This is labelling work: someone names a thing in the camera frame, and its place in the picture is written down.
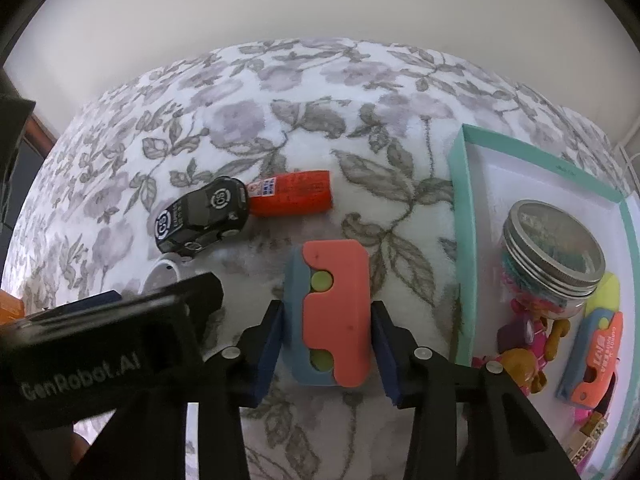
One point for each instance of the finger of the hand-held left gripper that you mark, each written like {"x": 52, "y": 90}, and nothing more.
{"x": 95, "y": 300}

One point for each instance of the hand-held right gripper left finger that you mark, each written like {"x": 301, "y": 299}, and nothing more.
{"x": 270, "y": 350}

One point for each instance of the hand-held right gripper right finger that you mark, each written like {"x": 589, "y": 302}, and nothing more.
{"x": 385, "y": 355}

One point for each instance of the orange and blue toy knife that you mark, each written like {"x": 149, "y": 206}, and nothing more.
{"x": 340, "y": 310}

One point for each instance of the teal framed toy board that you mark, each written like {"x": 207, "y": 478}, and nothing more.
{"x": 500, "y": 200}

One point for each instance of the glass jar with metal lid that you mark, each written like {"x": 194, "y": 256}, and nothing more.
{"x": 550, "y": 245}

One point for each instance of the yellow toy knife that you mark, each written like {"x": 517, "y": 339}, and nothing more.
{"x": 607, "y": 290}

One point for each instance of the orange snack packet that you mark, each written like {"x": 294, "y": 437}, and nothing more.
{"x": 9, "y": 310}

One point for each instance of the mustard toy figure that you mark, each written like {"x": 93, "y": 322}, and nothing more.
{"x": 517, "y": 365}

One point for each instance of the purple toy piece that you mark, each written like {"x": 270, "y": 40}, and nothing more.
{"x": 517, "y": 332}

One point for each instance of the black toy car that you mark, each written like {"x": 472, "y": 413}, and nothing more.
{"x": 200, "y": 210}

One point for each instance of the orange tube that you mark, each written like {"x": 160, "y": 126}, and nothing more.
{"x": 295, "y": 192}

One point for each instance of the round pink toy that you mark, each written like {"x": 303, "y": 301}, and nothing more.
{"x": 584, "y": 414}

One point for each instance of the floral printed blanket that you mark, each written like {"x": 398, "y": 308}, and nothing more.
{"x": 300, "y": 110}

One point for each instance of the dark cabinet with brown frame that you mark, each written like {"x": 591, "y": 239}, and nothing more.
{"x": 20, "y": 150}

